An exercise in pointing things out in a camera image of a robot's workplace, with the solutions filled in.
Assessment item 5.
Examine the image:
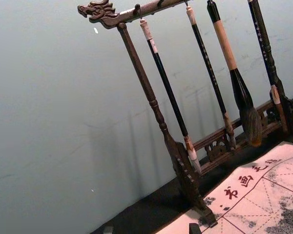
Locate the black table cloth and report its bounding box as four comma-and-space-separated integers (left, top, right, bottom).
89, 92, 293, 234

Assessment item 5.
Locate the thin black calligraphy brush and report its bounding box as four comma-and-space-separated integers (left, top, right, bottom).
185, 5, 237, 151

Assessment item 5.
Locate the dark wooden dragon brush rack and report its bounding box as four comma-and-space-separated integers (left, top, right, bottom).
77, 0, 293, 228

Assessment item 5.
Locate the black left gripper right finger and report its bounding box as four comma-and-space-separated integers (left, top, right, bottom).
188, 222, 201, 234

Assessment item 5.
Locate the black brush with white lettering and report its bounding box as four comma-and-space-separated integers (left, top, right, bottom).
247, 0, 289, 134

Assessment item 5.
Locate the white calligraphy practice cloth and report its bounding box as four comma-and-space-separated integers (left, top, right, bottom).
158, 140, 293, 234

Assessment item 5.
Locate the black brush with taped handle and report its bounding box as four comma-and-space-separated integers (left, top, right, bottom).
139, 18, 203, 176

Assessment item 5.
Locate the large cream and black brush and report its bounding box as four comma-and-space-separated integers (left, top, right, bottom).
207, 0, 263, 147

